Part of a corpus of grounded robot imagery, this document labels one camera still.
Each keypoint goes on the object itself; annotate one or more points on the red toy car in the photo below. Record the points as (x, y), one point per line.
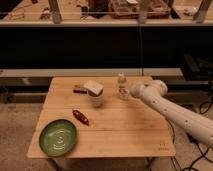
(81, 117)

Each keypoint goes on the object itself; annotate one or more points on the wooden folding table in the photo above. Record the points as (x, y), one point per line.
(120, 134)

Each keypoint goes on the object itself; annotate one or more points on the small red brown box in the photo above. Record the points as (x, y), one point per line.
(79, 89)

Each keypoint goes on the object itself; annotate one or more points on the small clear plastic bottle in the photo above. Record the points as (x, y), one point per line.
(123, 91)

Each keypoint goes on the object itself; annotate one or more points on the white paper cup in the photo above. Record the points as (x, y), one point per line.
(96, 99)

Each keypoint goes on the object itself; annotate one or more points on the wooden shelf rack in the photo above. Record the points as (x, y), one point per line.
(96, 13)

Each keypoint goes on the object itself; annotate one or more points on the green ceramic bowl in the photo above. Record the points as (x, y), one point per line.
(58, 138)

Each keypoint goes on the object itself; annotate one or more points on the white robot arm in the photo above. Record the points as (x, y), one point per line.
(152, 94)

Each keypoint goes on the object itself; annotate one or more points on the brown tray on shelf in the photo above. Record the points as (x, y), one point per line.
(127, 9)

